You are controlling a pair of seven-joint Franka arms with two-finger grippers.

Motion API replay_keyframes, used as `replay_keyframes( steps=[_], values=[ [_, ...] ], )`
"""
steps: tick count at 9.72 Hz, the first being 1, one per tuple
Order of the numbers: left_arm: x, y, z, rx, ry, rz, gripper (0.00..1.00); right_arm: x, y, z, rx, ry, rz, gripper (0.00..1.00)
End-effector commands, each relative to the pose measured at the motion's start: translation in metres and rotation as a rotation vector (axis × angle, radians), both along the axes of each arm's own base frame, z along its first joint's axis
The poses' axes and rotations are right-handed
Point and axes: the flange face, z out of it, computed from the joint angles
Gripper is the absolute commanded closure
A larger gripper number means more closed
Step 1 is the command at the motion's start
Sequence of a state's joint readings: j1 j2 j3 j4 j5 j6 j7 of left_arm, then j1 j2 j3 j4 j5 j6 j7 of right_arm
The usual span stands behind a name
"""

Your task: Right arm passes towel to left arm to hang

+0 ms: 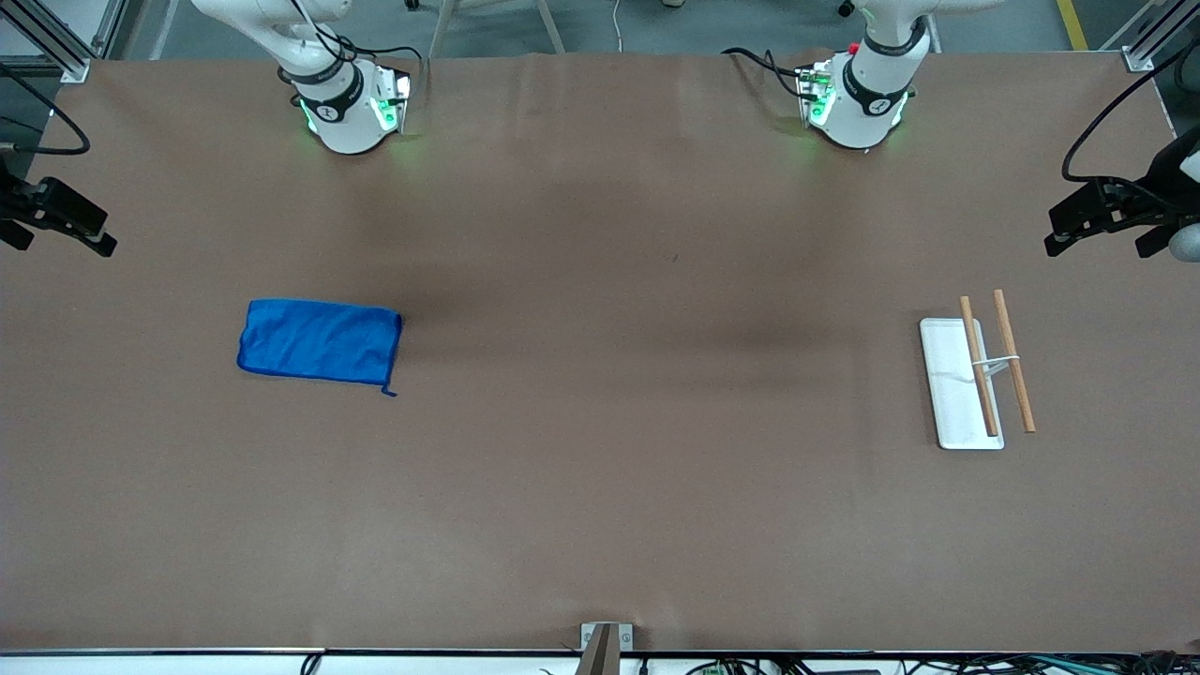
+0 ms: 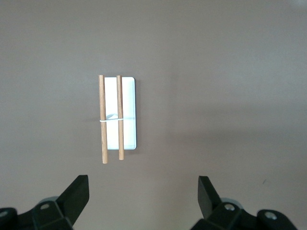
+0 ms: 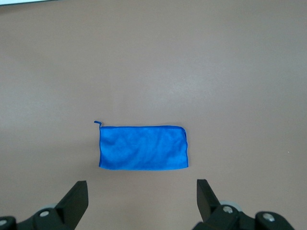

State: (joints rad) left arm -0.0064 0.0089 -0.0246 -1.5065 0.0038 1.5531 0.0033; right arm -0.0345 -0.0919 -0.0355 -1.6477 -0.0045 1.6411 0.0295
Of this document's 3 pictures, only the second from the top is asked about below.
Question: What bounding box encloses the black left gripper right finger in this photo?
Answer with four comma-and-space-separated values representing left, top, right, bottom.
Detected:
190, 175, 298, 230

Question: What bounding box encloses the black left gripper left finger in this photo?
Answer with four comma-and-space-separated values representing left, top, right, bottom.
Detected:
0, 175, 90, 230

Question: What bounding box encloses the wooden towel rack rod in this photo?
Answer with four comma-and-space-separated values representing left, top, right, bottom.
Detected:
98, 75, 108, 164
116, 75, 125, 161

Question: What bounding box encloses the white towel rack base tray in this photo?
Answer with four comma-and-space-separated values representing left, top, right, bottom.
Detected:
104, 76, 137, 150

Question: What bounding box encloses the white rubber band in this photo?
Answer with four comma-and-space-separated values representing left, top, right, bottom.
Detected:
99, 114, 136, 123

